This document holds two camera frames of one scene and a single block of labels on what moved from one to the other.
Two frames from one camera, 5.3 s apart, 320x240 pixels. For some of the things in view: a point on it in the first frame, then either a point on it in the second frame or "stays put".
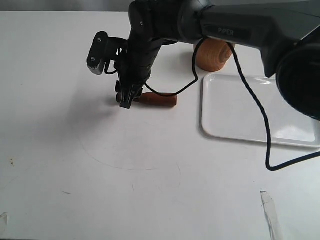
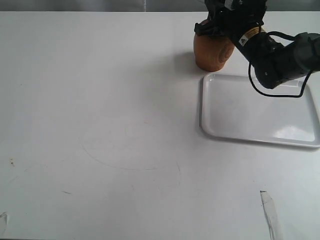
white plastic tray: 230,110 stays put
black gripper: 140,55 → 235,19
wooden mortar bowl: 212,54 stays put
